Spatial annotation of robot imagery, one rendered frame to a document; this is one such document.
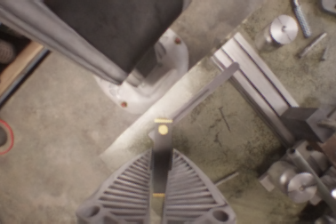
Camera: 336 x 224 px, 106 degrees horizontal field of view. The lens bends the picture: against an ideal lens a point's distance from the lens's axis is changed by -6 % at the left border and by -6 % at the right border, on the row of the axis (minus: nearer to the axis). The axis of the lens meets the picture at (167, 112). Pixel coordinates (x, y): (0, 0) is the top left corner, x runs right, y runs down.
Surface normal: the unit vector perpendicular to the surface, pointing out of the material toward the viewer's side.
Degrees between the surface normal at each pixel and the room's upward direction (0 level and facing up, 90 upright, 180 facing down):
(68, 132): 0
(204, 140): 0
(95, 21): 25
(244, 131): 0
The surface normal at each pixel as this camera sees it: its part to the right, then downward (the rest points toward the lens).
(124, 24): 0.54, 0.51
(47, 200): 0.00, 0.07
